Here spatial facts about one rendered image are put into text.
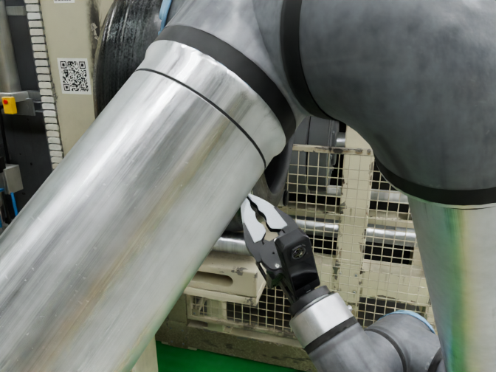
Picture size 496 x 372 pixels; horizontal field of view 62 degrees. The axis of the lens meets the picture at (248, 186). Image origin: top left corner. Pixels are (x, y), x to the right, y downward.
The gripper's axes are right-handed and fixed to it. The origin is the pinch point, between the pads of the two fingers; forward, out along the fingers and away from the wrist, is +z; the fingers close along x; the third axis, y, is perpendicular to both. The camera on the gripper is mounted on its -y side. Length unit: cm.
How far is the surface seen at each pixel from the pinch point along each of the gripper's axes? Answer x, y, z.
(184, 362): -32, 127, 1
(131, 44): -6.5, -16.6, 25.5
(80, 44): -13.2, -1.6, 48.0
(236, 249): -3.9, 15.7, -1.8
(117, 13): -6.0, -17.4, 32.3
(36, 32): -20, -1, 57
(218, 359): -19, 128, -5
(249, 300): -5.9, 21.0, -10.8
